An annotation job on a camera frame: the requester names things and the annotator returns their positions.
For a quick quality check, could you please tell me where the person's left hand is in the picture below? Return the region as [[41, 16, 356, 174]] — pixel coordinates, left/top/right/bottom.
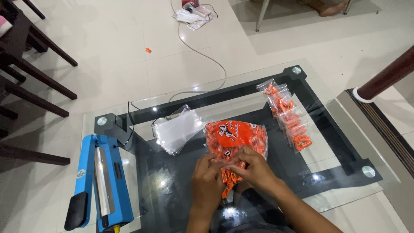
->
[[191, 152, 227, 208]]

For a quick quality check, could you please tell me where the person's right hand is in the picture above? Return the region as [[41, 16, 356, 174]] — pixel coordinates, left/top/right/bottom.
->
[[223, 145, 285, 197]]

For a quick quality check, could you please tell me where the small clear candy packet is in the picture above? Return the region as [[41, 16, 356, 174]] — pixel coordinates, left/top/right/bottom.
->
[[221, 161, 247, 199]]

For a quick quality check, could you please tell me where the large orange candy bag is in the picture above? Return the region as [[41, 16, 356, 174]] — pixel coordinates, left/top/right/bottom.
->
[[203, 120, 269, 162]]

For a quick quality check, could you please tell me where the stack of empty clear bags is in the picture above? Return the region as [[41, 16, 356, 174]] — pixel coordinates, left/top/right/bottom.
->
[[152, 104, 206, 156]]

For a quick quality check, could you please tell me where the row of filled candy packets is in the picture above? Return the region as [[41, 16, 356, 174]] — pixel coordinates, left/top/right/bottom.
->
[[256, 78, 314, 153]]

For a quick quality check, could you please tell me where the blue heat sealer machine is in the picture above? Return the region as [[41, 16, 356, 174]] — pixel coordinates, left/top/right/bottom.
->
[[64, 134, 135, 233]]

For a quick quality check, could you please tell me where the heap of clear plastic bags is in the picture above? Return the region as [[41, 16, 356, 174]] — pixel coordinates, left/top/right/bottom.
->
[[173, 5, 218, 31]]

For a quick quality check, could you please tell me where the white metal chair leg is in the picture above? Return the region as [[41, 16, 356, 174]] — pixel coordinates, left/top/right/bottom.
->
[[255, 0, 271, 32]]

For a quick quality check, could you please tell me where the dark wooden chair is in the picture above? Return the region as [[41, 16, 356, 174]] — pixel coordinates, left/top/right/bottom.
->
[[0, 74, 71, 166], [0, 0, 78, 101]]

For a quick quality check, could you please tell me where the pink cushion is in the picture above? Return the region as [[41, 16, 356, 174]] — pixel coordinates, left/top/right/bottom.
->
[[0, 16, 13, 37]]

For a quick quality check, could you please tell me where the black power cable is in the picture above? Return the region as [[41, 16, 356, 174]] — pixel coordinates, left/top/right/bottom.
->
[[114, 101, 169, 149]]

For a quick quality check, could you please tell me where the grey table frame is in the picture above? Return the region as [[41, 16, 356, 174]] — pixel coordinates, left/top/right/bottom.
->
[[94, 65, 383, 233]]

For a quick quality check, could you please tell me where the grey cable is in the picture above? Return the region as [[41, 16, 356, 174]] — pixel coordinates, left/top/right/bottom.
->
[[168, 0, 227, 103]]

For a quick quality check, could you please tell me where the dark red wooden post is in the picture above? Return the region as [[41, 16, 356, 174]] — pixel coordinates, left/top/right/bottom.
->
[[352, 45, 414, 104]]

